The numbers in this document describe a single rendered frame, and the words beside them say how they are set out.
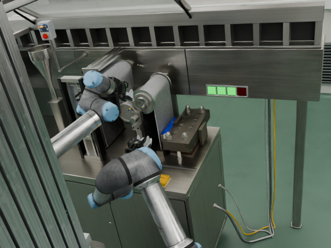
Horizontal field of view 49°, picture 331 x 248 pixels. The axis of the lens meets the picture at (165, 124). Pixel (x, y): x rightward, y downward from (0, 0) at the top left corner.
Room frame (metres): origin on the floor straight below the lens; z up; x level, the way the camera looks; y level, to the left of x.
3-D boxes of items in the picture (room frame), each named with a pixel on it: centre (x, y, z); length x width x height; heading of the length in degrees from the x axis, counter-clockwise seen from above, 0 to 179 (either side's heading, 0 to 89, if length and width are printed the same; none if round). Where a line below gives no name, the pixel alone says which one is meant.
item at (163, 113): (1.92, 0.00, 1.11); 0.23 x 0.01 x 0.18; 153
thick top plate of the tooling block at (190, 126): (1.90, -0.13, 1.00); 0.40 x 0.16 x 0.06; 153
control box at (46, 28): (2.12, 0.58, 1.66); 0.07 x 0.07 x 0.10; 71
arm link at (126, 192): (1.42, 0.26, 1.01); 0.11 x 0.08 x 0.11; 116
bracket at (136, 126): (1.82, 0.16, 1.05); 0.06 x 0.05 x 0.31; 153
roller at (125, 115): (2.01, 0.16, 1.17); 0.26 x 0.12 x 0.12; 153
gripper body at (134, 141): (1.57, 0.18, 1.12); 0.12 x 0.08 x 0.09; 153
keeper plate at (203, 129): (1.87, -0.22, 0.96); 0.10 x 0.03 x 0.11; 153
